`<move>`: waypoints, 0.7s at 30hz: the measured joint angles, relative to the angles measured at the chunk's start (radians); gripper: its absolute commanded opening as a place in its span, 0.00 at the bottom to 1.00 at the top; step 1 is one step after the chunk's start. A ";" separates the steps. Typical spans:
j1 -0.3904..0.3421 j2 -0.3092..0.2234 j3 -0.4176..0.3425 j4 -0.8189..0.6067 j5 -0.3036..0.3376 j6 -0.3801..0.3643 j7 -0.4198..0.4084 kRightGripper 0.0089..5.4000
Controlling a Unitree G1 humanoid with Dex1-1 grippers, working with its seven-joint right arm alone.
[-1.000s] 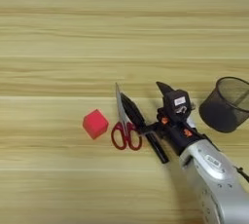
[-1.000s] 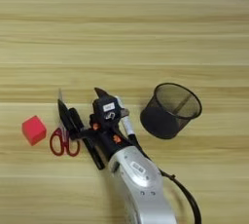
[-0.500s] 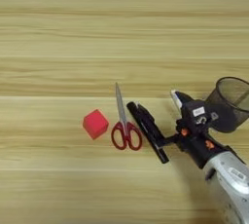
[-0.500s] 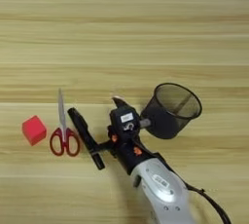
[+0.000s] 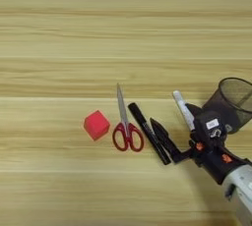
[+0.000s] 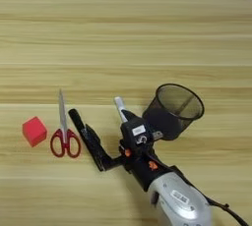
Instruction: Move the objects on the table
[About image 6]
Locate red foam cube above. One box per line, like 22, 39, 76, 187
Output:
22, 116, 48, 148

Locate red handled scissors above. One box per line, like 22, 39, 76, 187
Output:
49, 88, 82, 159

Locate silver white pen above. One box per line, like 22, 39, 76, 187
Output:
113, 96, 130, 124

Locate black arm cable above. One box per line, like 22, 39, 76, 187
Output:
170, 165, 250, 226

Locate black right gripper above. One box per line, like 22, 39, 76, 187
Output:
81, 123, 172, 193

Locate black mesh pen cup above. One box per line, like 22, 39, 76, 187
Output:
141, 83, 206, 141

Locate black box with white label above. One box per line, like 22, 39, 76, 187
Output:
119, 109, 155, 147

